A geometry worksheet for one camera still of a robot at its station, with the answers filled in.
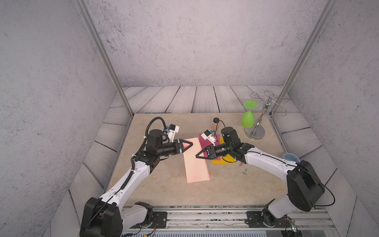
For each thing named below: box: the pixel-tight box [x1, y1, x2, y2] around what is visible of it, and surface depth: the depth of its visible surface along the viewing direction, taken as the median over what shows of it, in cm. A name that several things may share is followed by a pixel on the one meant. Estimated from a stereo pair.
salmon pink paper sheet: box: [183, 137, 211, 184], surface depth 73 cm
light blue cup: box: [283, 153, 301, 163], surface depth 90 cm
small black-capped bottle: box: [211, 117, 220, 131], surface depth 107 cm
